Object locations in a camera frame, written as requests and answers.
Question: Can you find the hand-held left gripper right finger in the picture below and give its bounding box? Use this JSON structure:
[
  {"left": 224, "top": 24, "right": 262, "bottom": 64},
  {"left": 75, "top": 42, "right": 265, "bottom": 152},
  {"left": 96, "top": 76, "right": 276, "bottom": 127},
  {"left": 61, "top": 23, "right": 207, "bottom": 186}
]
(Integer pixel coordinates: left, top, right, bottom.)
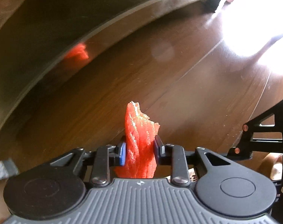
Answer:
[{"left": 154, "top": 135, "right": 227, "bottom": 187}]

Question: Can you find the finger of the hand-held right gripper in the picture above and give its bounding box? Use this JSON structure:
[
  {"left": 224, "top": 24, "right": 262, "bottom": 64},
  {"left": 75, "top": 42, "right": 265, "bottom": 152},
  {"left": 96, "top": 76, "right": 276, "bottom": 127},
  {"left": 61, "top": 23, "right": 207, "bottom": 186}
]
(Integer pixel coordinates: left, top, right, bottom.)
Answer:
[{"left": 227, "top": 112, "right": 283, "bottom": 160}]

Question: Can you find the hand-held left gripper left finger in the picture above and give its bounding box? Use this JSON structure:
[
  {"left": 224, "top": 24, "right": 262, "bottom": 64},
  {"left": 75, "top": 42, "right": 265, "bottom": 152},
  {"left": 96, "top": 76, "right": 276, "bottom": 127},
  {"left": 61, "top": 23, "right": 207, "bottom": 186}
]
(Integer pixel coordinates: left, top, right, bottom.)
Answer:
[{"left": 49, "top": 141, "right": 127, "bottom": 188}]

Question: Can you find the red plastic wrapper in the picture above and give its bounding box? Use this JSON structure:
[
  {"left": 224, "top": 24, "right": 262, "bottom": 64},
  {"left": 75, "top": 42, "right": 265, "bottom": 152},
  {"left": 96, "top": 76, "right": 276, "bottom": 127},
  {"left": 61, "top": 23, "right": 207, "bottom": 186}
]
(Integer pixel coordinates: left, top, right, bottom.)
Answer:
[{"left": 113, "top": 101, "right": 161, "bottom": 180}]

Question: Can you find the person's right hand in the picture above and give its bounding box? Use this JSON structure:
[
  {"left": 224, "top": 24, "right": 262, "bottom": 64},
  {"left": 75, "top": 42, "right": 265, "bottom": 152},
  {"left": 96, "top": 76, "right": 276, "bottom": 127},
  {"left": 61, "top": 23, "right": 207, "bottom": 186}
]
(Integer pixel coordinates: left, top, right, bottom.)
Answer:
[{"left": 260, "top": 154, "right": 283, "bottom": 181}]

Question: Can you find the metal bench frame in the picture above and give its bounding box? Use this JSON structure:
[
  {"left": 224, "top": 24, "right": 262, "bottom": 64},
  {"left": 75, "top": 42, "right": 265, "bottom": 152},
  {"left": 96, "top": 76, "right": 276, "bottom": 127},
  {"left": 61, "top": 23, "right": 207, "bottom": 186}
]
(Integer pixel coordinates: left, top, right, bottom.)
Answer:
[{"left": 0, "top": 0, "right": 227, "bottom": 143}]

